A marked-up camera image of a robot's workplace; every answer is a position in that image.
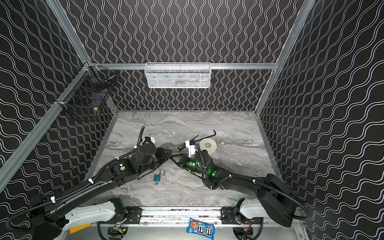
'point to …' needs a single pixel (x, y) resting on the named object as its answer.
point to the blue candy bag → (200, 228)
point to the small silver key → (156, 183)
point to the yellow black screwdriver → (184, 145)
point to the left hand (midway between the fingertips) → (177, 153)
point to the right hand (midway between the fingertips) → (169, 158)
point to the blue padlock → (157, 178)
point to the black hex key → (213, 135)
